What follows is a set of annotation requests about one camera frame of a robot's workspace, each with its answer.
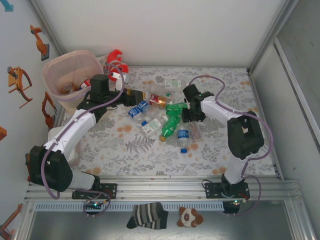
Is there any blue label water bottle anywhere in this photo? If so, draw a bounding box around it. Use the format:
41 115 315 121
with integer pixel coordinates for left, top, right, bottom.
136 99 151 113
176 126 192 154
128 106 143 123

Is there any red label tea bottle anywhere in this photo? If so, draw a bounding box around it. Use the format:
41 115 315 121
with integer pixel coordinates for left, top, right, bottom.
149 93 175 108

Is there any clear crushed bottle green cap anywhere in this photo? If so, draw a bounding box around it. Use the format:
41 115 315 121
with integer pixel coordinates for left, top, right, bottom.
148 83 173 97

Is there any green soda bottle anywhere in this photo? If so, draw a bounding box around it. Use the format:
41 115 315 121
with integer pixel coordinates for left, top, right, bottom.
165 102 189 116
159 113 182 143

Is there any clear bottle white cap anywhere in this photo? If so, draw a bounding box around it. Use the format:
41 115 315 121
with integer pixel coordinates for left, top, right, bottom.
187 121 202 144

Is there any clear crushed bottle blue cap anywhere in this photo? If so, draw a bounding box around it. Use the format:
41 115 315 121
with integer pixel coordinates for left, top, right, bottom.
141 109 166 127

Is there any white green label bottle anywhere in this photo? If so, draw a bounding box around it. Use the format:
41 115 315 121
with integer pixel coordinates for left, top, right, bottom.
163 78 191 90
141 114 169 137

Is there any white printed tissue pack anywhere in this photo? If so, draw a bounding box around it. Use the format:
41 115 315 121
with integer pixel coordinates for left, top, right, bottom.
96 55 111 73

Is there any red fish plush toy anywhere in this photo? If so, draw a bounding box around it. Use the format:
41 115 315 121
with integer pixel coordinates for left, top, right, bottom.
103 49 130 82

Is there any pink plastic basket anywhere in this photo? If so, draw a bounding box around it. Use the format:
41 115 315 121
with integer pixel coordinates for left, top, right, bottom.
41 49 105 115

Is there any floral tablecloth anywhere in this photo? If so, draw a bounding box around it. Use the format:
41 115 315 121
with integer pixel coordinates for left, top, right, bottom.
48 66 282 177

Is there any small green circuit board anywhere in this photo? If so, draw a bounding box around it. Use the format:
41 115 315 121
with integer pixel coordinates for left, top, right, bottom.
223 199 241 214
83 199 105 208

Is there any brown white plush toy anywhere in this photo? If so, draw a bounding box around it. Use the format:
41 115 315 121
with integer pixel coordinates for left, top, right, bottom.
177 206 205 229

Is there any black beige striped sock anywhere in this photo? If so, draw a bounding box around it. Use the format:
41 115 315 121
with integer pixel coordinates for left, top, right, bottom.
126 202 170 230

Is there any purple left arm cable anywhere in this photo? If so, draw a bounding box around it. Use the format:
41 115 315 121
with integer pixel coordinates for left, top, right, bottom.
41 62 126 219

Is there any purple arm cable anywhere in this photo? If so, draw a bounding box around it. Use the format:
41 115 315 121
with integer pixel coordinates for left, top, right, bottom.
41 62 126 219
189 75 273 217

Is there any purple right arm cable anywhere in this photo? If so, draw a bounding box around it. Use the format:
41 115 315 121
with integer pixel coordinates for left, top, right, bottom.
189 75 273 217

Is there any aluminium frame post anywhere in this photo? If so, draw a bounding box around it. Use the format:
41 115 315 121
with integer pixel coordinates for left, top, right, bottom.
29 0 63 55
248 0 300 75

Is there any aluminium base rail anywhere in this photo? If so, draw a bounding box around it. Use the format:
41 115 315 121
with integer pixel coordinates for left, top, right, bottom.
23 174 302 202

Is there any white slotted cable duct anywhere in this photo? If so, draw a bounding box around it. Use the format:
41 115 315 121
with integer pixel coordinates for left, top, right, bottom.
33 201 225 212

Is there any blue pillar wall sticker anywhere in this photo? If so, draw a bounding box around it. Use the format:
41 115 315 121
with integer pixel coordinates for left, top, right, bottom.
0 0 15 12

